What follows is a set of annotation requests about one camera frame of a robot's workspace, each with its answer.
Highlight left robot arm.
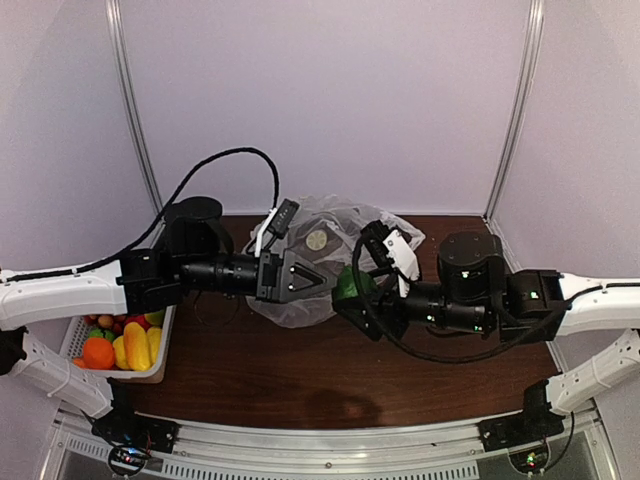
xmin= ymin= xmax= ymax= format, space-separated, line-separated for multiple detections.
xmin=1 ymin=196 xmax=337 ymax=444

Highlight red round fruit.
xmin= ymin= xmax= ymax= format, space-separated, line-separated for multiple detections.
xmin=125 ymin=315 xmax=151 ymax=331

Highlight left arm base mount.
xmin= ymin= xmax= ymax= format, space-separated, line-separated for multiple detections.
xmin=90 ymin=378 xmax=179 ymax=454

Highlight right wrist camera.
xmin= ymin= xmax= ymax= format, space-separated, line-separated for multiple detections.
xmin=361 ymin=220 xmax=421 ymax=298

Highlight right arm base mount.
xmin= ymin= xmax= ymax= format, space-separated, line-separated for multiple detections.
xmin=478 ymin=380 xmax=564 ymax=452

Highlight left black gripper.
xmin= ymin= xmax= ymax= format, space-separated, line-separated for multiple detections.
xmin=178 ymin=247 xmax=338 ymax=304

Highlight left black cable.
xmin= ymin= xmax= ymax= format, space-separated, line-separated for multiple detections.
xmin=0 ymin=147 xmax=281 ymax=284

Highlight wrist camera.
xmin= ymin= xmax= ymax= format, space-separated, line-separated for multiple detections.
xmin=361 ymin=220 xmax=421 ymax=298
xmin=254 ymin=199 xmax=300 ymax=258

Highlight right black cable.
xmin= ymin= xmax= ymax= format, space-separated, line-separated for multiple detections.
xmin=352 ymin=234 xmax=576 ymax=362

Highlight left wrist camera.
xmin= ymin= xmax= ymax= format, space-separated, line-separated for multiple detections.
xmin=254 ymin=199 xmax=300 ymax=258

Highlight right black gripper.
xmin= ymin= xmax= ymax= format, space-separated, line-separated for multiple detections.
xmin=332 ymin=267 xmax=491 ymax=344

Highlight yellow green fruit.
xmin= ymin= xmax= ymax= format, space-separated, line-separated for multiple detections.
xmin=144 ymin=309 xmax=166 ymax=327

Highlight green round fruit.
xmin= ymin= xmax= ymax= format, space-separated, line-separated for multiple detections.
xmin=89 ymin=328 xmax=116 ymax=343

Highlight green lime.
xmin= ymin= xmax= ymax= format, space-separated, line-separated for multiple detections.
xmin=331 ymin=266 xmax=377 ymax=301

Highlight clear plastic bag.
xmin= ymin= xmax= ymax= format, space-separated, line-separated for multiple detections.
xmin=246 ymin=195 xmax=425 ymax=329

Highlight white plastic basket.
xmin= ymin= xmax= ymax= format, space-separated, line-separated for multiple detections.
xmin=60 ymin=307 xmax=175 ymax=384

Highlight aluminium front rail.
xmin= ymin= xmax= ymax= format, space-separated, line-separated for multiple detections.
xmin=36 ymin=403 xmax=622 ymax=479

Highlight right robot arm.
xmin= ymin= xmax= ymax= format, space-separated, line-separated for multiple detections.
xmin=332 ymin=227 xmax=639 ymax=442

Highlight black cable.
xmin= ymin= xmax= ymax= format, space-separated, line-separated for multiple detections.
xmin=0 ymin=147 xmax=281 ymax=284
xmin=352 ymin=234 xmax=576 ymax=362

